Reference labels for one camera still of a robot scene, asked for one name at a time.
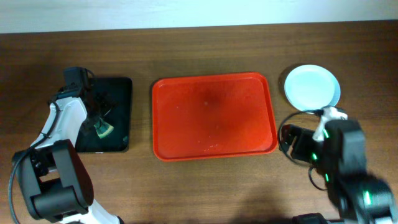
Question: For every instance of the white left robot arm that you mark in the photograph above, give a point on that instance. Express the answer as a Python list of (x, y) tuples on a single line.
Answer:
[(51, 176)]

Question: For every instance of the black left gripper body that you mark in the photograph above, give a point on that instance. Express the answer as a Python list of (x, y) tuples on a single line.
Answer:
[(94, 113)]

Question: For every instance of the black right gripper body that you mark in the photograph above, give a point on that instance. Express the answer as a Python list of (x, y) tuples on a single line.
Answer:
[(286, 139)]

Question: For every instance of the black plastic tray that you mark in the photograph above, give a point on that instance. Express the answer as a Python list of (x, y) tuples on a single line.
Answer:
[(118, 140)]

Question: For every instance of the red plastic tray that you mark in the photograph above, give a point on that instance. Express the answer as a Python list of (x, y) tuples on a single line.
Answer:
[(212, 116)]

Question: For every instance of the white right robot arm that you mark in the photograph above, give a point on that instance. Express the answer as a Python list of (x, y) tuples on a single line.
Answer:
[(358, 195)]

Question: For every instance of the green yellow scrub sponge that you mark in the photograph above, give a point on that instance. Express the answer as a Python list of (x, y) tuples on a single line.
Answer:
[(103, 128)]

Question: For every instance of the light blue plate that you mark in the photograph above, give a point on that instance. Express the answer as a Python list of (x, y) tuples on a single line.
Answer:
[(309, 87)]

